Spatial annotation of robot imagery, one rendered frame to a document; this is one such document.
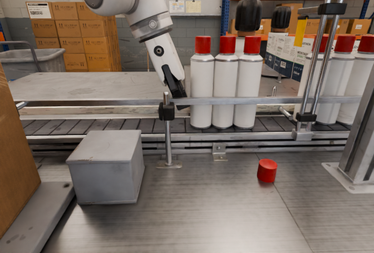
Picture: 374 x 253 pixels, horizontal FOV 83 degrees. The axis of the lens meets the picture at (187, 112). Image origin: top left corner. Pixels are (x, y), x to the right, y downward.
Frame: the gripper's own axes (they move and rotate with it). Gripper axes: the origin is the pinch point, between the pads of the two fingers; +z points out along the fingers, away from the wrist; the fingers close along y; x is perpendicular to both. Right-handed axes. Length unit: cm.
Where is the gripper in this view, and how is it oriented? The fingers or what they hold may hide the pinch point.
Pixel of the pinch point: (181, 99)
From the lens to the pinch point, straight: 50.0
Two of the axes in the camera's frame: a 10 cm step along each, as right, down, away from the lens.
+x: -9.4, 3.3, 1.0
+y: -0.3, -3.9, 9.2
